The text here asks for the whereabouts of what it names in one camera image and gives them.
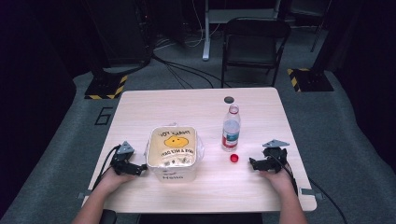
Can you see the grey table bracket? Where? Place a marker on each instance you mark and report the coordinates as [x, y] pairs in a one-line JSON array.
[[83, 195], [311, 192]]

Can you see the red bottle cap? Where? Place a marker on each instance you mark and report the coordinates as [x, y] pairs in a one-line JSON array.
[[234, 158]]

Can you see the white desk frame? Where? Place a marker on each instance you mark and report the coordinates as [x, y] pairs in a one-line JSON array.
[[206, 37]]

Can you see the black armrest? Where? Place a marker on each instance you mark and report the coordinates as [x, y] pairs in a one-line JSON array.
[[109, 216]]

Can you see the printed plastic bag liner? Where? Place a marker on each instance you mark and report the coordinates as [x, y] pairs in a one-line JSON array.
[[174, 146]]

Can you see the dark equipment cabinet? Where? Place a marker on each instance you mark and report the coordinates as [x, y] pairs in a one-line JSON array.
[[121, 31]]

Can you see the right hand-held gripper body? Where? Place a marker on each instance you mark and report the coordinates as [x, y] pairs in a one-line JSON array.
[[275, 158]]

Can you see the black folding chair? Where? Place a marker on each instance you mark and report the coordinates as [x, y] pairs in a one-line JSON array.
[[253, 46]]

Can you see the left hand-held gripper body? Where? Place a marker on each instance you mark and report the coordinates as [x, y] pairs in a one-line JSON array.
[[123, 161]]

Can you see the person's right hand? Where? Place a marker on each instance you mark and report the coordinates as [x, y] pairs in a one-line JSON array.
[[281, 182]]

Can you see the striped black stand base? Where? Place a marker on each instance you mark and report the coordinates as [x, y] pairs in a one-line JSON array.
[[106, 87], [311, 80]]

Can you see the white plastic bin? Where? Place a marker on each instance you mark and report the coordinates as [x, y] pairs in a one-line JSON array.
[[172, 175]]

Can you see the person's left hand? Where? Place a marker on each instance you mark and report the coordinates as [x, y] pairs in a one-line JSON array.
[[113, 181]]

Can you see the clear plastic bottle red label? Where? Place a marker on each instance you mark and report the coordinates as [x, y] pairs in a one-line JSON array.
[[231, 130]]

